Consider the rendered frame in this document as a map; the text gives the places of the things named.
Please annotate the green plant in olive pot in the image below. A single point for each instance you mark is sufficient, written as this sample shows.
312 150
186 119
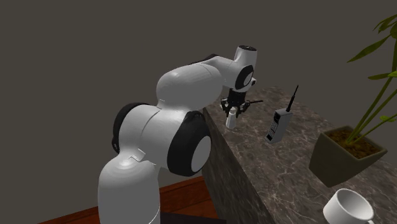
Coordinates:
338 161

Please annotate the white cup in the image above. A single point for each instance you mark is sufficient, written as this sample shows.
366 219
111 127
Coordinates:
347 209

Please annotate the grey brick phone with antenna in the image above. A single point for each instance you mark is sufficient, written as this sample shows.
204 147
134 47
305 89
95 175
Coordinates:
277 127

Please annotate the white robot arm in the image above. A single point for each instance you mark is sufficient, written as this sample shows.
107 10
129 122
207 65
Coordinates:
142 136

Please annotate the small white bottle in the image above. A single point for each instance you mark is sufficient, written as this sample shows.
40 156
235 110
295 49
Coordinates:
231 121

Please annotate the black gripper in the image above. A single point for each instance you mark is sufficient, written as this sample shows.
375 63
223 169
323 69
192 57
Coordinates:
237 96

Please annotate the thin black pen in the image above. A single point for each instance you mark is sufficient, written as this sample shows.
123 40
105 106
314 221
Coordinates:
256 101

